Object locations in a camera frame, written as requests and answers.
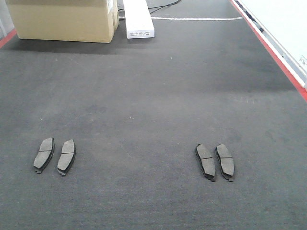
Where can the grey brake pad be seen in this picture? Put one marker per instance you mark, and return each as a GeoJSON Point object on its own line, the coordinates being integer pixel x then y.
{"type": "Point", "coordinates": [67, 157]}
{"type": "Point", "coordinates": [226, 162]}
{"type": "Point", "coordinates": [44, 155]}
{"type": "Point", "coordinates": [207, 162]}

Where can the black conveyor belt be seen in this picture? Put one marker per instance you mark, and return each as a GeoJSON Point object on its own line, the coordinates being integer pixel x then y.
{"type": "Point", "coordinates": [136, 167]}

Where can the long white box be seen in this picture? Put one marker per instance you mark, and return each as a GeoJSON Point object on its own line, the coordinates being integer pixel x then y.
{"type": "Point", "coordinates": [138, 20]}

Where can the cardboard box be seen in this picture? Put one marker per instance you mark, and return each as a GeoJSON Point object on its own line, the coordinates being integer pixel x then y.
{"type": "Point", "coordinates": [65, 20]}

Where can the red conveyor frame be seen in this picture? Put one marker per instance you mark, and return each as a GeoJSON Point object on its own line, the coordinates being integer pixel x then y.
{"type": "Point", "coordinates": [192, 62]}

